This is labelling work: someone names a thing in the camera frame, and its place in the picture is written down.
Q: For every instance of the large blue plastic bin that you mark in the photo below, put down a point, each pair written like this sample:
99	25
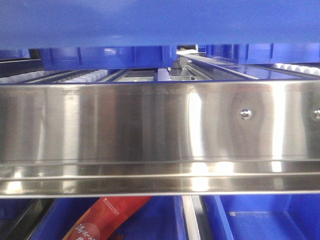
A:
97	23

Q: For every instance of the lower left blue bin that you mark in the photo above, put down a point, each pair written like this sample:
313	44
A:
161	218

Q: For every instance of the rear left blue bin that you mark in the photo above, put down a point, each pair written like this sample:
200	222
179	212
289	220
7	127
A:
108	58

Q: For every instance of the lower right blue bin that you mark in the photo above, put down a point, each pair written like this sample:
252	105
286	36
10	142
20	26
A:
263	217

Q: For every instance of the rear right blue bin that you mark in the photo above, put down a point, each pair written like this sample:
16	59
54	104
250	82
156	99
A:
264	53

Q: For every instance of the middle white roller track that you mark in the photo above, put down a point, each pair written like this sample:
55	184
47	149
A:
163	75

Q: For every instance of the white roller track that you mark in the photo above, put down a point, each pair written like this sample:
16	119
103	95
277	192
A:
298	68
163	75
89	77

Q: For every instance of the left white roller track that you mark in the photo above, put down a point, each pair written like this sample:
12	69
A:
89	77

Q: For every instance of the red snack package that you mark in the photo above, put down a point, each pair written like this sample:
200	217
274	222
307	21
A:
106	215

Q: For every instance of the right white roller track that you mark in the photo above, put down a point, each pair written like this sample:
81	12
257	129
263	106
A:
298	68

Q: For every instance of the stainless steel shelf rail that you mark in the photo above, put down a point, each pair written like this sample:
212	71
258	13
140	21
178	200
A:
164	138

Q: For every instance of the centre metal guide rail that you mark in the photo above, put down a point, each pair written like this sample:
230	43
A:
206	68

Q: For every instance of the left rail screw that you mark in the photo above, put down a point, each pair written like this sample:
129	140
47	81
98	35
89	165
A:
245	114

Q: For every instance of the rail screw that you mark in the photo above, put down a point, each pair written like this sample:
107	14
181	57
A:
245	114
316	114

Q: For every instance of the lower metal divider rail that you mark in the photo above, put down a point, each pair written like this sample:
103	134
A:
195	220

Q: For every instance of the right rail screw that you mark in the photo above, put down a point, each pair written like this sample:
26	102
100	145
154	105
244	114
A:
316	114

